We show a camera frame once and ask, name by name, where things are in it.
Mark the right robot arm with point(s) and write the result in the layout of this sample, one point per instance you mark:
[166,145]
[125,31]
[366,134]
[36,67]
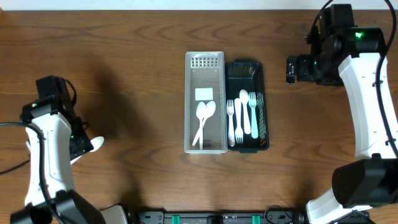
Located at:
[343,54]

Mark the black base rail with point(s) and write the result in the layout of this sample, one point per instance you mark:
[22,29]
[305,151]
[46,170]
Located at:
[274,215]

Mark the white label sticker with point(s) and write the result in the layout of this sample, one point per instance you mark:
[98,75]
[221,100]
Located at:
[203,94]

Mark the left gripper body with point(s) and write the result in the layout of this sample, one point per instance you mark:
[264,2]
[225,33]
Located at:
[82,143]

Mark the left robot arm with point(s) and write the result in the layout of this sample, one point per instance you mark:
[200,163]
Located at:
[57,139]

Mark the black plastic basket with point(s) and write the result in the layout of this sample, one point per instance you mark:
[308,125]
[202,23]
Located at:
[248,75]

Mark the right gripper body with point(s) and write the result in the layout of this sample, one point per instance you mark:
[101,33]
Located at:
[291,70]

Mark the white fork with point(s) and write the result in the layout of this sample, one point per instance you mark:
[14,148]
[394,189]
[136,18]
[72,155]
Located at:
[230,113]
[239,130]

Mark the white spoon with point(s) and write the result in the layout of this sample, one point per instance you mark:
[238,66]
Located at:
[244,97]
[210,110]
[97,142]
[200,113]

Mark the pale green fork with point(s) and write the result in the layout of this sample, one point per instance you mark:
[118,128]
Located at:
[253,104]

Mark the clear plastic basket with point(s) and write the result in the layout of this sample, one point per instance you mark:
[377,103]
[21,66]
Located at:
[205,70]

